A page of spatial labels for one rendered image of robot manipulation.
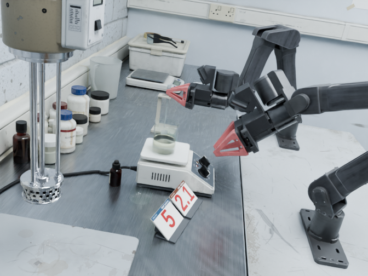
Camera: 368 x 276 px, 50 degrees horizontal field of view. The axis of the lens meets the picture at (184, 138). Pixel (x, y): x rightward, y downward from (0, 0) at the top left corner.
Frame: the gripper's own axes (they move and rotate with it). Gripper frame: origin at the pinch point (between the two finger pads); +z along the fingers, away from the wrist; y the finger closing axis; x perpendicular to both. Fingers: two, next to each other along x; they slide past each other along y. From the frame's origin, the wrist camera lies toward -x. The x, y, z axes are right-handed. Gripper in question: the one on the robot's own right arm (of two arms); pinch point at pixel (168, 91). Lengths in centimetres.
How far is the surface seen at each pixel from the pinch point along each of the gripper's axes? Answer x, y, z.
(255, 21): -17, -108, -26
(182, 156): 5.4, 36.5, -11.4
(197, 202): 13.8, 42.8, -17.6
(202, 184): 10.3, 39.4, -17.9
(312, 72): 8, -116, -65
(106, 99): 8.1, -4.0, 22.9
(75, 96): 3.4, 11.7, 27.7
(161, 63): 8, -74, 18
